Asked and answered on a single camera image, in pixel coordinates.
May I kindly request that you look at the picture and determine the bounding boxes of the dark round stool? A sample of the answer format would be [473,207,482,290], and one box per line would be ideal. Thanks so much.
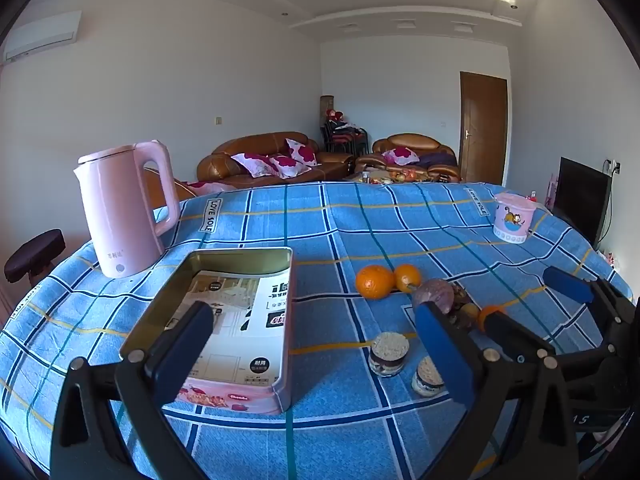
[4,228,67,291]

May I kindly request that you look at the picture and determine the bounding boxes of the brown leather sofa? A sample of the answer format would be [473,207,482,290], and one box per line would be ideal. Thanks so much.
[196,131,351,183]

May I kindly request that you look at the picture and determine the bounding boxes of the pink cartoon tub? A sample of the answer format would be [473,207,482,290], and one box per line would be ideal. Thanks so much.
[492,192,537,244]

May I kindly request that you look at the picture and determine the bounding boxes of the coffee table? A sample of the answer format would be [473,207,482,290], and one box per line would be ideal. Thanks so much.
[345,170,451,184]

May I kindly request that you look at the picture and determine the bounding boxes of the purple blanket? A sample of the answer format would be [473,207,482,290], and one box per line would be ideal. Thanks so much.
[419,152,458,168]

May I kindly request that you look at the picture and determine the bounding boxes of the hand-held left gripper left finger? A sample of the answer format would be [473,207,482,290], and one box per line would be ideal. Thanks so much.
[50,301,216,480]

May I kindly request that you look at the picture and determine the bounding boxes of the purple round fruit with stem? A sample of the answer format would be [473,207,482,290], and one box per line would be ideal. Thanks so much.
[406,278,456,317]

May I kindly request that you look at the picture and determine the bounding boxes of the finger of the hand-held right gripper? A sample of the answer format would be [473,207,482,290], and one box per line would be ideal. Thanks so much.
[543,266,638,347]
[487,310,633,392]

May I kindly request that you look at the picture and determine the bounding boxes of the white air conditioner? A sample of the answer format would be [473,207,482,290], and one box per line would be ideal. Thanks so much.
[2,10,83,63]

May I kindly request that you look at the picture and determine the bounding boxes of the medium orange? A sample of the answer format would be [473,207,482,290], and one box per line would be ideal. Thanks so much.
[394,264,422,294]

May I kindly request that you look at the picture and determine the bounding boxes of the large orange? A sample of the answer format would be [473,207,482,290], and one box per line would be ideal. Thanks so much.
[355,265,396,301]

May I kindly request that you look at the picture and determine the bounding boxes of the stacked black chairs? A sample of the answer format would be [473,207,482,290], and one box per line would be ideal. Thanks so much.
[322,120,370,156]

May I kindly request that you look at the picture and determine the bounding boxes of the floral pillow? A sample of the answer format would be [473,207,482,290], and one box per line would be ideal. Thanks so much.
[187,180,232,196]
[270,155,311,179]
[231,152,273,178]
[382,147,420,167]
[285,138,319,167]

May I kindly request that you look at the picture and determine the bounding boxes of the pink tin box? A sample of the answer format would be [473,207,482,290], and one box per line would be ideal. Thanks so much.
[118,247,294,415]

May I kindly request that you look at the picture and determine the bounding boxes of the brown wooden door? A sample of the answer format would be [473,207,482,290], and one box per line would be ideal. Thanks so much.
[459,71,509,185]

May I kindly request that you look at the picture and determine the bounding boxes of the small tangerine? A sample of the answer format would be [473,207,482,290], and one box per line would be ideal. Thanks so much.
[477,305,506,333]

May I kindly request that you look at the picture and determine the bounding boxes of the blue checked tablecloth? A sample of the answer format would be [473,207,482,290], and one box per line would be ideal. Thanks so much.
[0,180,640,480]

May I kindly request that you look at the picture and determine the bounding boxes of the black power cable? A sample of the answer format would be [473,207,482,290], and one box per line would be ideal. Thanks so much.
[601,170,615,252]

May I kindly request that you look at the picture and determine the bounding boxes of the pink electric kettle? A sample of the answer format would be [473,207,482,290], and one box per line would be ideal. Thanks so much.
[73,140,182,279]

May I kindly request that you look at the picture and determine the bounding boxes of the printed paper leaflet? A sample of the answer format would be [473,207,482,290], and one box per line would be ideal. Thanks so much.
[167,270,292,381]

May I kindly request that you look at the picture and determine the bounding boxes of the tall woven vase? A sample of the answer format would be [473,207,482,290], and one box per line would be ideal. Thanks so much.
[320,95,335,143]

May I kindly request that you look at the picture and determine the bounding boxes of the brown leather armchair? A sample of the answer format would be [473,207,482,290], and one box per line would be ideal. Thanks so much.
[142,167,198,211]
[355,133,462,183]

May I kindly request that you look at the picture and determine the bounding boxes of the black television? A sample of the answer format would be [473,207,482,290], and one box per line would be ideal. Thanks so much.
[552,156,610,248]

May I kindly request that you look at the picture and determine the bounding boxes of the person's right hand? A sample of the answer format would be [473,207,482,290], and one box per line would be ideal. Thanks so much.
[592,427,628,461]

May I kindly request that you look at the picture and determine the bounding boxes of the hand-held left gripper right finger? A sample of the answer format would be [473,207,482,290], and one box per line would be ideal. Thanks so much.
[414,302,581,480]

